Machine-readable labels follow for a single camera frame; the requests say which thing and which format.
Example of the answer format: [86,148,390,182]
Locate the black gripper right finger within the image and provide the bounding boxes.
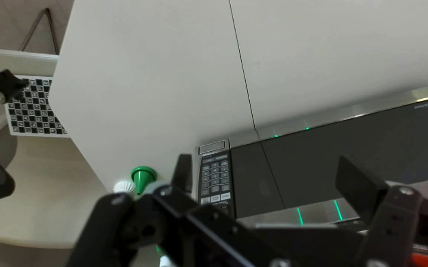
[334,154,428,267]

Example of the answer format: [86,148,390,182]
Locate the thin metal stand leg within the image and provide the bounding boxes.
[19,5,62,54]

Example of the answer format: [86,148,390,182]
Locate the stainless black Panasonic microwave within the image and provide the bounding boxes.
[194,83,428,231]

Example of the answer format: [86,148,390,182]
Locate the black white checkerboard sheet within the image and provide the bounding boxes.
[4,74,69,137]

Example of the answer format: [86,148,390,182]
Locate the green plastic funnel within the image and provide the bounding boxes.
[129,164,159,195]

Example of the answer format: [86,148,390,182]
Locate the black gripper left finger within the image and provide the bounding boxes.
[66,152,291,267]

